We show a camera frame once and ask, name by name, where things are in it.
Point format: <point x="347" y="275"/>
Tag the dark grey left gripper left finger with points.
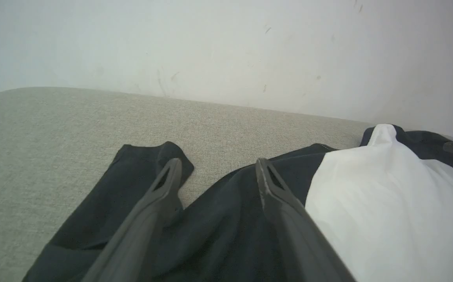
<point x="140" y="231"/>

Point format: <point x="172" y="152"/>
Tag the white and black t-shirt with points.
<point x="387" y="203"/>

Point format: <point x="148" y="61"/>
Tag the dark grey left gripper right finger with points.
<point x="297" y="243"/>

